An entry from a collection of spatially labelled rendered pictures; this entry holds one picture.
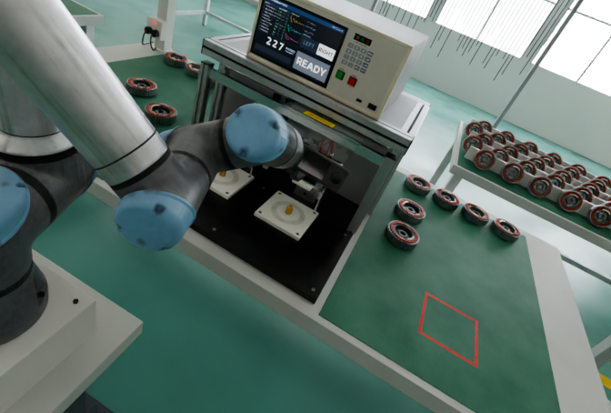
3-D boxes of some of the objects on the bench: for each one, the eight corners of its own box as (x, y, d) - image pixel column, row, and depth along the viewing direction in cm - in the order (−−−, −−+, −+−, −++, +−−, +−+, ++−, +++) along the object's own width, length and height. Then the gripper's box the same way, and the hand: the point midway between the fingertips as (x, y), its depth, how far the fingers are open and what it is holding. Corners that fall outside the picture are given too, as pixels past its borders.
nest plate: (297, 241, 102) (299, 237, 101) (253, 215, 104) (254, 212, 104) (317, 216, 114) (318, 213, 113) (277, 193, 117) (278, 190, 116)
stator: (377, 231, 121) (382, 223, 119) (397, 224, 128) (402, 216, 126) (401, 255, 115) (406, 246, 113) (421, 246, 122) (426, 238, 120)
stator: (162, 96, 148) (163, 87, 146) (135, 99, 139) (136, 90, 137) (145, 84, 152) (146, 75, 150) (120, 85, 143) (120, 76, 141)
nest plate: (227, 199, 106) (227, 196, 105) (186, 176, 109) (186, 172, 108) (254, 179, 118) (255, 176, 118) (215, 158, 121) (216, 155, 120)
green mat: (572, 473, 75) (573, 472, 75) (318, 315, 86) (318, 314, 86) (525, 236, 153) (525, 236, 153) (394, 169, 164) (395, 168, 164)
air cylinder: (313, 204, 118) (318, 190, 115) (293, 193, 120) (298, 179, 117) (318, 196, 122) (324, 184, 119) (299, 186, 124) (305, 173, 121)
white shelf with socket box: (163, 82, 159) (175, -33, 135) (99, 47, 166) (101, -67, 141) (212, 70, 188) (229, -26, 164) (155, 42, 195) (165, -55, 170)
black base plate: (314, 304, 88) (317, 298, 87) (114, 181, 100) (115, 175, 99) (365, 214, 127) (366, 209, 126) (215, 132, 139) (217, 127, 138)
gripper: (268, 110, 62) (295, 133, 83) (244, 156, 62) (277, 167, 83) (312, 132, 60) (328, 150, 81) (286, 180, 61) (309, 186, 81)
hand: (312, 164), depth 80 cm, fingers closed, pressing on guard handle
